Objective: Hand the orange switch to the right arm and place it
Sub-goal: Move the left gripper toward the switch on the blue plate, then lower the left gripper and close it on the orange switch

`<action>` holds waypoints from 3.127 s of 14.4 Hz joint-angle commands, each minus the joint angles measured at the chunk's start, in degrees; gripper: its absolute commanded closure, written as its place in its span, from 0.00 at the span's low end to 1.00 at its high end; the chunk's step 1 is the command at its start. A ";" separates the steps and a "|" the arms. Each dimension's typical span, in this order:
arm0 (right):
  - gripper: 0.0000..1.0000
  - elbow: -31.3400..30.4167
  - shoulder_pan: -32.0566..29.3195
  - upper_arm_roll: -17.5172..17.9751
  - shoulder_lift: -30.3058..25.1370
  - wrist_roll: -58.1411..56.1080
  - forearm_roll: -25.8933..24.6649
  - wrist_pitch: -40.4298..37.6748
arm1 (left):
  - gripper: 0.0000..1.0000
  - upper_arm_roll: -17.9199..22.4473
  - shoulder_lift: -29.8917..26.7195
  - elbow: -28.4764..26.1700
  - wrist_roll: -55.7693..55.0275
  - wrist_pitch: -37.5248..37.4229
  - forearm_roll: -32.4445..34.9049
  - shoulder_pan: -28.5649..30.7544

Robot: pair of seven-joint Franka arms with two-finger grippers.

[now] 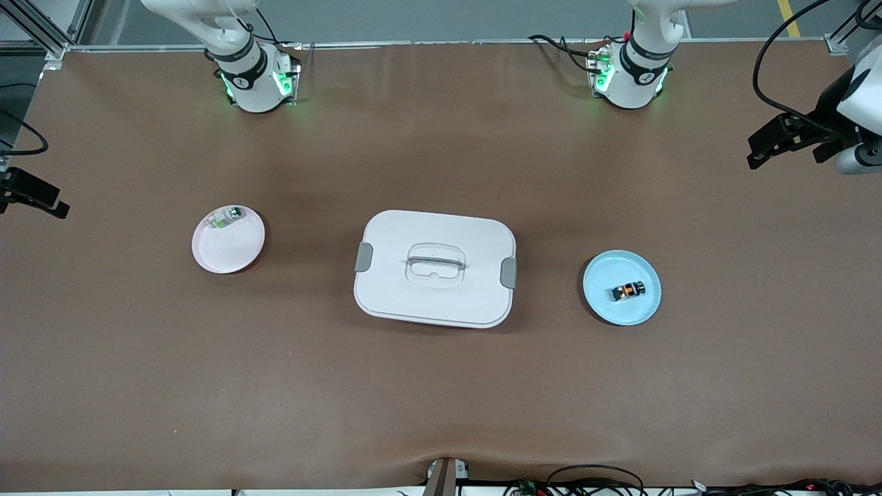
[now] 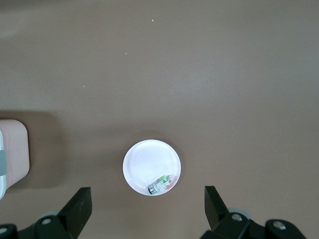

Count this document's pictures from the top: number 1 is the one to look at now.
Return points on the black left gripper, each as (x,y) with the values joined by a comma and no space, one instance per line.
(829,107)

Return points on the orange and black switch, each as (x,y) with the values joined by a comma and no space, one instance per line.
(628,291)

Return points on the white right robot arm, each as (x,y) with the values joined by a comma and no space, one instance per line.
(251,83)

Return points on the pink round plate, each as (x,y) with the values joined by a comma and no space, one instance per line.
(231,251)

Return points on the light blue round plate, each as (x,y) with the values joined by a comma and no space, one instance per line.
(606,275)

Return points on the white lidded storage box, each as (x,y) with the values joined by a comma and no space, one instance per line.
(441,296)

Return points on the aluminium frame corner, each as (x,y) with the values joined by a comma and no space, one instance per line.
(836,45)
(21,48)

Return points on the green and white switch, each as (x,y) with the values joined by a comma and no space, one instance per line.
(220,222)

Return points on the metal table edge bracket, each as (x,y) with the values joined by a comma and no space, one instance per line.
(444,479)

